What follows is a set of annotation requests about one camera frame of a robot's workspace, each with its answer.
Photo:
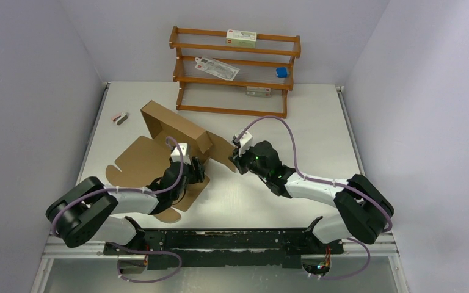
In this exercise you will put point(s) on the orange wooden shelf rack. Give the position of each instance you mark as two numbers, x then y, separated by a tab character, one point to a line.
202	92

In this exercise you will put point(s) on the white green box top shelf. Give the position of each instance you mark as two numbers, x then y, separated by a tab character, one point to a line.
241	39

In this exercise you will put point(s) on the small red grey object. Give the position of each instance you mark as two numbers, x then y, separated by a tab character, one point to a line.
120	118

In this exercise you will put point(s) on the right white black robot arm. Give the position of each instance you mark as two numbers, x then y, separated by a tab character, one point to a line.
362	211

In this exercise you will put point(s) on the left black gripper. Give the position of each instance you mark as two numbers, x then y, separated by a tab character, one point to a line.
197	173

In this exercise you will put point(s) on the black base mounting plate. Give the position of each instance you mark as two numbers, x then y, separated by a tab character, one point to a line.
283	247

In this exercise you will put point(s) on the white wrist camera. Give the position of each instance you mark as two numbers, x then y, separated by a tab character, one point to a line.
243	141
181	154

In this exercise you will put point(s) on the clear plastic packaged item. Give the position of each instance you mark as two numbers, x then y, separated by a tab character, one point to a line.
216	68

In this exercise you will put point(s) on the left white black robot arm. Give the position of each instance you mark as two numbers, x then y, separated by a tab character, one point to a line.
92	211

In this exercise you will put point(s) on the grey box bottom shelf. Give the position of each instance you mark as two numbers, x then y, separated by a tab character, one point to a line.
258	92

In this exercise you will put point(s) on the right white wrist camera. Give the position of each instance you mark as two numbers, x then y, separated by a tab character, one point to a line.
243	141

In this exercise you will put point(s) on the brown cardboard box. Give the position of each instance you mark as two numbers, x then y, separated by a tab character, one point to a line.
147	158

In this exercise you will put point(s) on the small blue object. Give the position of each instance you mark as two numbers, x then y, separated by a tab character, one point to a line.
282	72

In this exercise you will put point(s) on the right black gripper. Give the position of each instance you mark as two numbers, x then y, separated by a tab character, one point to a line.
236	159

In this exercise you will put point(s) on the aluminium rail frame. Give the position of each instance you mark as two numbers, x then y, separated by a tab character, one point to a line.
56	249

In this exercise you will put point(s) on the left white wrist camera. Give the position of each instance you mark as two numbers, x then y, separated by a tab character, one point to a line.
181	154

